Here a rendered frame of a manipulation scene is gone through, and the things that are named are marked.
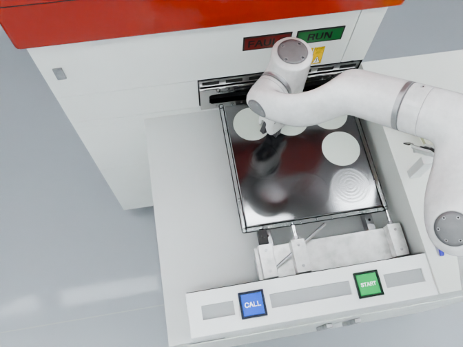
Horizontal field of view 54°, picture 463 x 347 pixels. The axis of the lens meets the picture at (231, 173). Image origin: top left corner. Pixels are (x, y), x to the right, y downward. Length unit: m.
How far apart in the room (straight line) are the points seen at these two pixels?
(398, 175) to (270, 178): 0.31
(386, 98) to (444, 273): 0.46
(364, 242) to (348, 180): 0.16
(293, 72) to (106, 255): 1.38
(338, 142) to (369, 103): 0.40
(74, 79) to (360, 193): 0.76
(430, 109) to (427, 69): 0.55
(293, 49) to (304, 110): 0.13
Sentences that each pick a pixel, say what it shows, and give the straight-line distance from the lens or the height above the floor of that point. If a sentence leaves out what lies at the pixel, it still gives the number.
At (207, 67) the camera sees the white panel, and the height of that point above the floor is 1.02.
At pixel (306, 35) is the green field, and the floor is 1.11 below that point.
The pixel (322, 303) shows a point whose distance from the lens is 1.03.
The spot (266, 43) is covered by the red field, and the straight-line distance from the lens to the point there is 1.13.
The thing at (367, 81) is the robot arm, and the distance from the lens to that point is 0.87.
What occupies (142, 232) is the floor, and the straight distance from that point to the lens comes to 2.07.
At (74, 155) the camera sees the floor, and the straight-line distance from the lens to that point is 2.28.
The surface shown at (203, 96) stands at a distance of 1.25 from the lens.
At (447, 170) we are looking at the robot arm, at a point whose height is 1.32.
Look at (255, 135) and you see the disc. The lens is 1.21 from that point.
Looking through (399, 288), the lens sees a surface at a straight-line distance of 1.09.
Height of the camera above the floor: 1.96
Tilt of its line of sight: 67 degrees down
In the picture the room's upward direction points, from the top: 4 degrees clockwise
